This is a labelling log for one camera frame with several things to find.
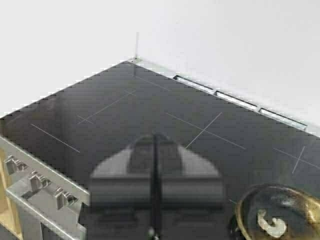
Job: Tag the stainless steel electric stove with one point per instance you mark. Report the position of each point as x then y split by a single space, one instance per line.
65 135

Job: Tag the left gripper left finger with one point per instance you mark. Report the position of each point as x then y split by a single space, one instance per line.
121 194

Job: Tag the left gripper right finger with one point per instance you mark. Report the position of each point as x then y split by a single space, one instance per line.
192 191

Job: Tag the middle stove knob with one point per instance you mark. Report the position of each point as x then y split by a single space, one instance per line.
63 198

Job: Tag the steel frying pan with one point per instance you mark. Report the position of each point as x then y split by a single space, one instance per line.
275 212

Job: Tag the stove knob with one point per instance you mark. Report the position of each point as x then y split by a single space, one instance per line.
14 165
63 198
37 181

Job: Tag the far left stove knob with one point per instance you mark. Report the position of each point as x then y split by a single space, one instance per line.
14 165

